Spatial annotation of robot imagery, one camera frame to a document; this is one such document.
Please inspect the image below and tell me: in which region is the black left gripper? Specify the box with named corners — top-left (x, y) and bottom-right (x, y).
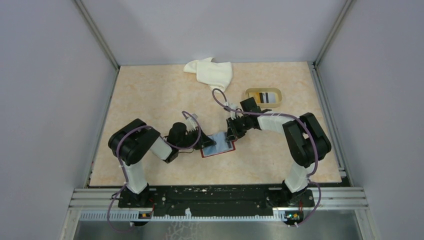
top-left (177, 126), bottom-right (217, 150)

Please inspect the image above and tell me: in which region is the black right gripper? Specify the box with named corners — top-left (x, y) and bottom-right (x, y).
top-left (225, 115), bottom-right (251, 143)

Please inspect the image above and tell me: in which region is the red leather card holder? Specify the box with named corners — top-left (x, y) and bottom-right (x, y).
top-left (200, 131), bottom-right (236, 158)

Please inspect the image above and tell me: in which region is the gold VIP card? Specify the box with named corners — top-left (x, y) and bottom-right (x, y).
top-left (249, 92), bottom-right (262, 103)

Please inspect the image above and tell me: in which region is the black striped card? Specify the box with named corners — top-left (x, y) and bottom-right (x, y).
top-left (260, 92), bottom-right (277, 104)

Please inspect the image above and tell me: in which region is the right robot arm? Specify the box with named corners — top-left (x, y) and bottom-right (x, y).
top-left (224, 97), bottom-right (332, 206)

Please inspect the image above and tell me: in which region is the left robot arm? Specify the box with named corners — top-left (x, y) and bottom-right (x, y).
top-left (107, 117), bottom-right (216, 207)

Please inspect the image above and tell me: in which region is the beige oval tray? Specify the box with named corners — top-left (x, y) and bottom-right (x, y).
top-left (244, 87), bottom-right (283, 109)

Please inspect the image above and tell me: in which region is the white folded cloth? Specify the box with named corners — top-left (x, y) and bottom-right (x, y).
top-left (183, 57), bottom-right (233, 92)

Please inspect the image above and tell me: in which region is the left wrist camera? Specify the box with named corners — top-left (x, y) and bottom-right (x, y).
top-left (184, 113), bottom-right (198, 131)

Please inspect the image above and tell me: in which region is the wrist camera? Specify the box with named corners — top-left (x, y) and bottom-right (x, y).
top-left (184, 113), bottom-right (198, 131)
top-left (224, 102), bottom-right (240, 120)

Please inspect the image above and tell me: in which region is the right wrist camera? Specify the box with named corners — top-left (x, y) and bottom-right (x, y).
top-left (224, 102), bottom-right (240, 120)

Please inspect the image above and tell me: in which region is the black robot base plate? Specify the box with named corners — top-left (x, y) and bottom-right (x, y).
top-left (117, 183), bottom-right (316, 217)

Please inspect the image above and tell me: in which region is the aluminium frame rail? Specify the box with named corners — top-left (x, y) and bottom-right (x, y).
top-left (68, 185), bottom-right (369, 222)

